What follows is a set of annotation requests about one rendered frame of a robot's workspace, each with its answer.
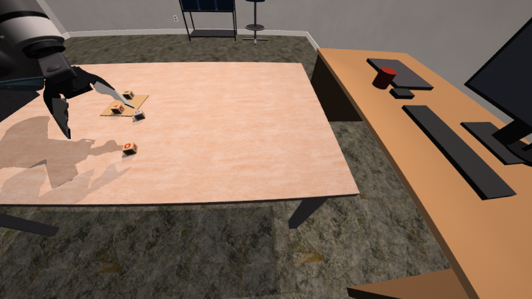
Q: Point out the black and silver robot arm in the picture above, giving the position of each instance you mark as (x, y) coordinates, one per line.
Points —
(23, 22)

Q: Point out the tan mat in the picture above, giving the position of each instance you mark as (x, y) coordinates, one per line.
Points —
(137, 102)

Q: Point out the wooden letter block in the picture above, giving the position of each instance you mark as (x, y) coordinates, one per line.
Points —
(139, 114)
(130, 148)
(117, 109)
(128, 94)

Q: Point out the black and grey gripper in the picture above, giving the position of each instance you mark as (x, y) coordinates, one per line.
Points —
(58, 106)

